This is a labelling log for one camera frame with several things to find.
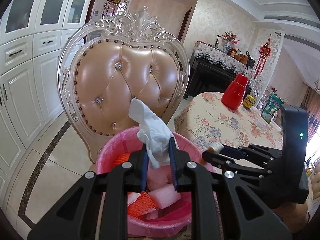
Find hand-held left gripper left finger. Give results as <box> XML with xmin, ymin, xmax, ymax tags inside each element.
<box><xmin>27</xmin><ymin>142</ymin><xmax>150</xmax><ymax>240</ymax></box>

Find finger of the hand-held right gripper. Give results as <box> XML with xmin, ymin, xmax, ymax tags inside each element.
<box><xmin>201</xmin><ymin>150</ymin><xmax>275</xmax><ymax>180</ymax></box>
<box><xmin>220</xmin><ymin>144</ymin><xmax>284</xmax><ymax>165</ymax></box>

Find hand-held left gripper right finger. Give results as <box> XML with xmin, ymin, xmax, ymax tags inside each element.
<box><xmin>169</xmin><ymin>137</ymin><xmax>293</xmax><ymax>240</ymax></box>

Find small beige round cap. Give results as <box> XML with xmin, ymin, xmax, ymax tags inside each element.
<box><xmin>209</xmin><ymin>142</ymin><xmax>225</xmax><ymax>153</ymax></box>

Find small red foam net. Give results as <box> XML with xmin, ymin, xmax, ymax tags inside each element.
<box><xmin>114</xmin><ymin>154</ymin><xmax>131</xmax><ymax>167</ymax></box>

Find white tissue paper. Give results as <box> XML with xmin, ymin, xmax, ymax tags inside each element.
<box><xmin>128</xmin><ymin>98</ymin><xmax>178</xmax><ymax>169</ymax></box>

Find pink-lined trash bin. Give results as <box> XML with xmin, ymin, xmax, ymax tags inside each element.
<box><xmin>96</xmin><ymin>127</ymin><xmax>215</xmax><ymax>237</ymax></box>

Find large red foam net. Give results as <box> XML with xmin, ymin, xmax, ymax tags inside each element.
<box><xmin>127</xmin><ymin>191</ymin><xmax>158</xmax><ymax>217</ymax></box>

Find person's right hand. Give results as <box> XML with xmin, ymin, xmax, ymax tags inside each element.
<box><xmin>276</xmin><ymin>202</ymin><xmax>311</xmax><ymax>233</ymax></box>

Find floral tablecloth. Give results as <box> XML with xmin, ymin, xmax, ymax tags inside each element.
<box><xmin>174</xmin><ymin>91</ymin><xmax>315</xmax><ymax>230</ymax></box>

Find brown curtain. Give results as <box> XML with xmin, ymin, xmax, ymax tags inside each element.
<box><xmin>299</xmin><ymin>81</ymin><xmax>320</xmax><ymax>143</ymax></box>

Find green snack bag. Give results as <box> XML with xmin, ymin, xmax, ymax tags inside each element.
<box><xmin>261</xmin><ymin>94</ymin><xmax>284</xmax><ymax>124</ymax></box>

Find yellow-lidded glass jar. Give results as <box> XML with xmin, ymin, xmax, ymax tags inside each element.
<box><xmin>244</xmin><ymin>95</ymin><xmax>256</xmax><ymax>110</ymax></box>

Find red thermos flask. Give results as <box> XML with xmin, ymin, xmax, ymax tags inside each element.
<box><xmin>220</xmin><ymin>74</ymin><xmax>249</xmax><ymax>110</ymax></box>

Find black piano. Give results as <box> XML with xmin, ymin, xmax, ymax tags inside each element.
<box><xmin>184</xmin><ymin>55</ymin><xmax>252</xmax><ymax>99</ymax></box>

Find ornate white upholstered chair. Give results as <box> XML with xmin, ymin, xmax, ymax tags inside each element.
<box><xmin>57</xmin><ymin>6</ymin><xmax>190</xmax><ymax>163</ymax></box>

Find red knot hanging ornament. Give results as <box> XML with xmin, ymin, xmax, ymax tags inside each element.
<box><xmin>254</xmin><ymin>38</ymin><xmax>272</xmax><ymax>77</ymax></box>

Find floral lace piano cover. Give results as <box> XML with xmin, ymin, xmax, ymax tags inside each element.
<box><xmin>192</xmin><ymin>41</ymin><xmax>254</xmax><ymax>74</ymax></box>

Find pink flowers in vase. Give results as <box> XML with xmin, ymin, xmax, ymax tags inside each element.
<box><xmin>221</xmin><ymin>31</ymin><xmax>240</xmax><ymax>53</ymax></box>

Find dark wooden door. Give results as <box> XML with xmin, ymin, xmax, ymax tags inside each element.
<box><xmin>86</xmin><ymin>0</ymin><xmax>99</xmax><ymax>25</ymax></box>
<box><xmin>178</xmin><ymin>6</ymin><xmax>193</xmax><ymax>45</ymax></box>

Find white wall cabinet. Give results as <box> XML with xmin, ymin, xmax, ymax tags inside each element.
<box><xmin>0</xmin><ymin>0</ymin><xmax>99</xmax><ymax>205</ymax></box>

